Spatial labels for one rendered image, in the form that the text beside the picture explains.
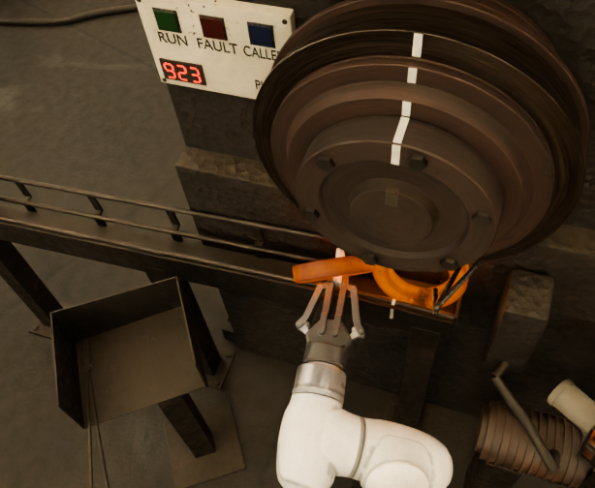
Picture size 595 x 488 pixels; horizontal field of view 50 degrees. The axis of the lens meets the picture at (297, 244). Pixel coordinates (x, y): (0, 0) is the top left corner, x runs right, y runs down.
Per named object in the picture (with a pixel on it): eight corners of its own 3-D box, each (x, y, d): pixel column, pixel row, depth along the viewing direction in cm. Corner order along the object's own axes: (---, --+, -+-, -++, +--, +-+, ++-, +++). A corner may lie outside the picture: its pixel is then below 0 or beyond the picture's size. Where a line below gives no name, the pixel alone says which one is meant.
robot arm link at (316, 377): (346, 411, 114) (351, 379, 117) (339, 396, 106) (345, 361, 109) (296, 404, 116) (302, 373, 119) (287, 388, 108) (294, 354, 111)
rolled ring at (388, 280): (489, 285, 118) (491, 272, 120) (416, 222, 114) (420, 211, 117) (420, 322, 131) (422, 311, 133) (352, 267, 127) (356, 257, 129)
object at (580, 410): (566, 387, 121) (572, 372, 117) (607, 422, 116) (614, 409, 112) (544, 406, 120) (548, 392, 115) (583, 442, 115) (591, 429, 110)
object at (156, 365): (146, 427, 189) (49, 312, 130) (233, 401, 192) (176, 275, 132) (157, 497, 178) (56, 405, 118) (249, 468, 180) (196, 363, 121)
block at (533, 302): (489, 321, 138) (512, 261, 119) (528, 330, 137) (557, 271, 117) (481, 366, 133) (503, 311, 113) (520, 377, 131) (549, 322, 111)
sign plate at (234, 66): (166, 75, 116) (138, -15, 101) (302, 99, 110) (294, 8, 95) (160, 83, 115) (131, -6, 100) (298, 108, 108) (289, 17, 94)
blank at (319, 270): (277, 267, 120) (279, 285, 120) (355, 254, 114) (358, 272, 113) (311, 265, 134) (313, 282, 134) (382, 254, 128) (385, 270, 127)
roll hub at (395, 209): (310, 225, 105) (297, 97, 82) (485, 264, 99) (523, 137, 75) (299, 252, 102) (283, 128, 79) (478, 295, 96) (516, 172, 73)
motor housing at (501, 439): (455, 460, 177) (488, 386, 133) (539, 485, 172) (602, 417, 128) (447, 507, 170) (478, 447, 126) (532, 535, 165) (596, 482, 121)
